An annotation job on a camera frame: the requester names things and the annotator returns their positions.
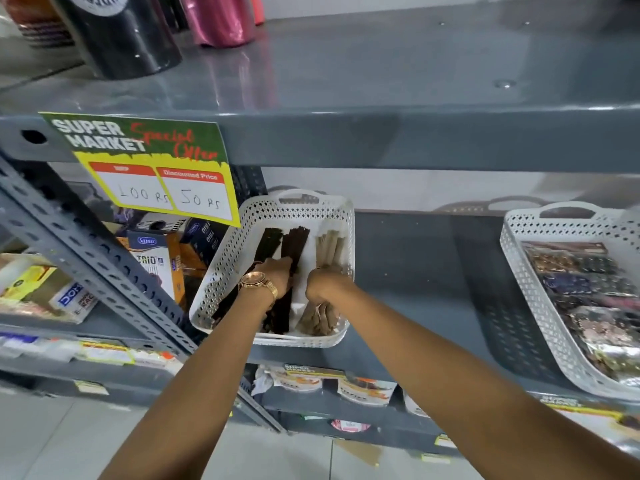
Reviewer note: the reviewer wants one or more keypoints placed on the person's left hand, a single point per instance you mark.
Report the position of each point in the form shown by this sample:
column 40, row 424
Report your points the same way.
column 272, row 279

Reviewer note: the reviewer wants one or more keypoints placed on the person's right hand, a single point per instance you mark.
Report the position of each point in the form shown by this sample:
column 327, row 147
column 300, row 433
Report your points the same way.
column 325, row 285

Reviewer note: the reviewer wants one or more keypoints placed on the person's left fingers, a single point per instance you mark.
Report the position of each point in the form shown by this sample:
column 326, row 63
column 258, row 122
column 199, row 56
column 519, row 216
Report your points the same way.
column 286, row 263

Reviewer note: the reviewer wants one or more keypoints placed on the person's right fingers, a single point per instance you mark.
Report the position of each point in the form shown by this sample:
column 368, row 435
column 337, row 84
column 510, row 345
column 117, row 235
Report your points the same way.
column 330, row 268

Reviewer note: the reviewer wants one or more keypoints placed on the dark brown long packet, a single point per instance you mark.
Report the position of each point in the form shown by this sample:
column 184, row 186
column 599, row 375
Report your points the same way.
column 296, row 244

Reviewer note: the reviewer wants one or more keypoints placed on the tan long packets bundle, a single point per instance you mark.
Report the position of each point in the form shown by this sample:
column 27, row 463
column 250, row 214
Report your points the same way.
column 331, row 247

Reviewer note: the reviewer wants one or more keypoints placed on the person's left forearm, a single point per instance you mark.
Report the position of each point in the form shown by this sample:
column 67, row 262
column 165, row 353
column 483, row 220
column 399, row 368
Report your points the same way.
column 200, row 389

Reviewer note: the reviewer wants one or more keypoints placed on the person's right forearm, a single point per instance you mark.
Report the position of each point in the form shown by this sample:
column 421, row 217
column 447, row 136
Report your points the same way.
column 475, row 394

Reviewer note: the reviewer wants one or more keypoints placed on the dark olive long packet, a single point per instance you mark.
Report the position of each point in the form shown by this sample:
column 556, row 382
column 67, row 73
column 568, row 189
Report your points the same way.
column 269, row 242

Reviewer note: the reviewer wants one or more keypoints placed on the gold wrist watch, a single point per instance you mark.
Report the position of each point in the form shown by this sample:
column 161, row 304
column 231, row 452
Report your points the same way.
column 257, row 281

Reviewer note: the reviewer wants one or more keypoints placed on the white perforated plastic basket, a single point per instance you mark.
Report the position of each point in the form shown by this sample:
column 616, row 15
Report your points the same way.
column 530, row 294
column 240, row 234

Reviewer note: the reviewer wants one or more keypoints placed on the dark blue product box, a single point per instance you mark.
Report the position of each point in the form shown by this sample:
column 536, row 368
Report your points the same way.
column 202, row 244

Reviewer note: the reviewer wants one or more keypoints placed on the white labelled tub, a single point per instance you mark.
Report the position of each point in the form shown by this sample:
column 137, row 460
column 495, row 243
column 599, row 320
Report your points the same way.
column 367, row 390
column 414, row 405
column 297, row 378

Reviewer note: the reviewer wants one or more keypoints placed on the orange blue product box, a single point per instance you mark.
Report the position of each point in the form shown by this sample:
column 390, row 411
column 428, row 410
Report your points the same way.
column 155, row 259

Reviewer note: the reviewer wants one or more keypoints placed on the grey metal shelf rack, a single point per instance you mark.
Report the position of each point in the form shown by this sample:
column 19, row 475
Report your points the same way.
column 400, row 139

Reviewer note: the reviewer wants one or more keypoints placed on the green yellow price sign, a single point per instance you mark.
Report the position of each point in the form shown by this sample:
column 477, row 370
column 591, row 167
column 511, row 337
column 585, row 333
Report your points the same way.
column 150, row 164

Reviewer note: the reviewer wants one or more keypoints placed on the row of shelf edge labels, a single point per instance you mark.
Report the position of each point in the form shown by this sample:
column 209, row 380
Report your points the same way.
column 90, row 350

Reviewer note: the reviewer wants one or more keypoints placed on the white box blue print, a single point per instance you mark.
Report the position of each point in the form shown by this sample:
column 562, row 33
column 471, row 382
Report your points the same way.
column 75, row 302

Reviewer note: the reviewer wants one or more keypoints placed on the pink foil roll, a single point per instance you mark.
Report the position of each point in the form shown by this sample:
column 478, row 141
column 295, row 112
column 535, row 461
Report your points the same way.
column 220, row 19

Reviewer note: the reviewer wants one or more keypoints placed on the pile of glittery decoration packets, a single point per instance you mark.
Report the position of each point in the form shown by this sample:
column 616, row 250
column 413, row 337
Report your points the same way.
column 585, row 304

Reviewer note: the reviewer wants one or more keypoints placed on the yellow packet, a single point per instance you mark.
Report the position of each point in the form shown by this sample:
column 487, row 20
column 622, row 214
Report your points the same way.
column 25, row 282

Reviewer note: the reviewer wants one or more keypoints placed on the black foil roll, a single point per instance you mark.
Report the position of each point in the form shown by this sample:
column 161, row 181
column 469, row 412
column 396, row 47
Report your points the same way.
column 120, row 39

